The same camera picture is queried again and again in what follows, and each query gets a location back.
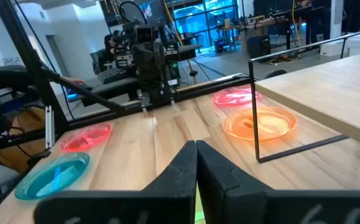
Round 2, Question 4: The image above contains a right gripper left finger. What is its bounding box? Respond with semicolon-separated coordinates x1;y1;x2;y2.
32;139;198;224

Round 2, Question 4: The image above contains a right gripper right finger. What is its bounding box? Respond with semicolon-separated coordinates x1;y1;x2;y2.
196;139;360;224

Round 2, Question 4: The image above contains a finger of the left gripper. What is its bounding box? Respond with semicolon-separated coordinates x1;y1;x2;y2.
152;79;168;104
138;79;154;106

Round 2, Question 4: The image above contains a pink translucent plastic plate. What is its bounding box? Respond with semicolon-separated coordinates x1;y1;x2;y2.
211;86;262;108
60;123;113;152

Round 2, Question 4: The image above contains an orange translucent plastic plate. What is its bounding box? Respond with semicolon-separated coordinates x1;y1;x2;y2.
221;106;298;141

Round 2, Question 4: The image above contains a teal translucent plastic plate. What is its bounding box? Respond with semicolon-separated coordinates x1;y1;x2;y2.
14;152;91;201

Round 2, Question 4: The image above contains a black keyboard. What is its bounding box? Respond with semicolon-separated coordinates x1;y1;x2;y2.
97;67;131;85

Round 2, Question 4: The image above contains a person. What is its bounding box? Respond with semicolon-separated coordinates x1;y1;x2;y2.
103;33;119;65

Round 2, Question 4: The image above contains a grey office chair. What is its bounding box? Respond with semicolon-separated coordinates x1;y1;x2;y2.
89;49;108;75

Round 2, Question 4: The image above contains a person's hand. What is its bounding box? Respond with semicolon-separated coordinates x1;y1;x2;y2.
63;77;86;87

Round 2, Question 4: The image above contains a black computer tower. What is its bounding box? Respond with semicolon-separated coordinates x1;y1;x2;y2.
213;37;234;54

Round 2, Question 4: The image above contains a silver aluminium extrusion piece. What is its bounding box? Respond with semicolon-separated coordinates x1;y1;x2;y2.
44;105;56;149

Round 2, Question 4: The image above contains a black equipment case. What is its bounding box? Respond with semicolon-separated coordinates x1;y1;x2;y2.
247;35;272;59

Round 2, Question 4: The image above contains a black stool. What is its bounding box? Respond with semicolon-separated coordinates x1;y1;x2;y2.
264;68;288;80

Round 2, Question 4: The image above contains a brown cardboard box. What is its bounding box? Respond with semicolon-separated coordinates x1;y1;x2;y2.
0;107;48;174

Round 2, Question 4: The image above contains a cluttered work table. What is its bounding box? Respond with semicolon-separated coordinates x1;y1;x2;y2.
244;7;328;50

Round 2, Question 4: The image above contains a black Trossen-labelled device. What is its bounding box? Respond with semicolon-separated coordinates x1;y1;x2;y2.
0;65;44;150

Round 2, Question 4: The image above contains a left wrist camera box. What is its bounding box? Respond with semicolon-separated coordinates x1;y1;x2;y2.
134;24;154;44

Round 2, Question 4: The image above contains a yellow hanging cable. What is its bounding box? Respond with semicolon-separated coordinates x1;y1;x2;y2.
291;0;302;46
162;0;185;47

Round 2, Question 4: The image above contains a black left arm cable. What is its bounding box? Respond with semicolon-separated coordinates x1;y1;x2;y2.
118;0;149;26

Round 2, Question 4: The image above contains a black metal table frame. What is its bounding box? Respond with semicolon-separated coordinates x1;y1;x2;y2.
0;0;255;156

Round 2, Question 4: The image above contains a yellow floor cable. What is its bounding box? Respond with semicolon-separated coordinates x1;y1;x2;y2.
268;53;303;66

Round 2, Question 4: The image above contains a wooden shelf with black frame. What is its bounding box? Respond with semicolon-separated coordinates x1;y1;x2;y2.
247;27;360;164

